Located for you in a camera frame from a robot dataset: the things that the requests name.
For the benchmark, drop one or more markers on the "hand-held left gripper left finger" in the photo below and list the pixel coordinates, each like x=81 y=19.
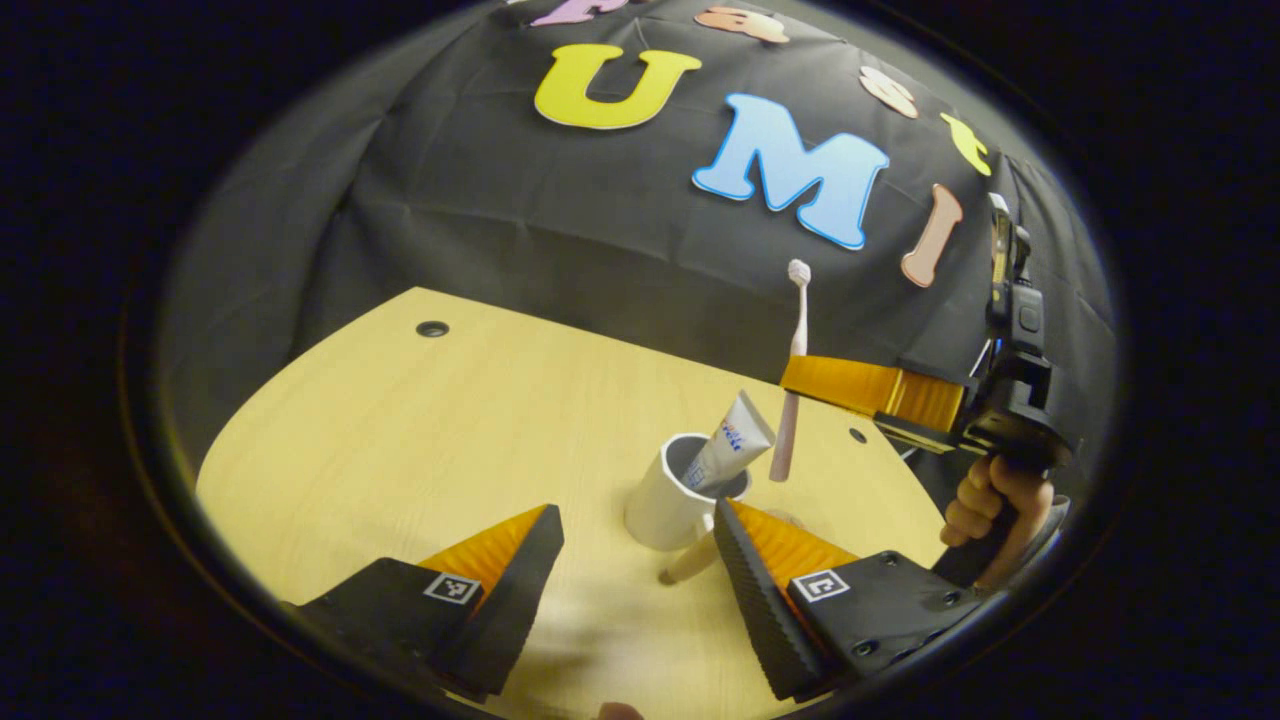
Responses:
x=510 y=610

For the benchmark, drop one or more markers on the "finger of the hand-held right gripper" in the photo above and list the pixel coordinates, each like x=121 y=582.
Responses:
x=850 y=385

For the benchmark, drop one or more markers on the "light wooden desktop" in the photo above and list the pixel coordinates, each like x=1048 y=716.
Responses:
x=450 y=430

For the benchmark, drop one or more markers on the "black backdrop cloth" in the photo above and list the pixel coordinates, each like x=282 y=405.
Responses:
x=550 y=230

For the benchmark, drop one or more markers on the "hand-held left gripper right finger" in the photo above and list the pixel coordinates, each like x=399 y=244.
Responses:
x=760 y=610

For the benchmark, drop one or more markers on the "white toothpaste tube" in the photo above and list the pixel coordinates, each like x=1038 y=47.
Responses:
x=735 y=440

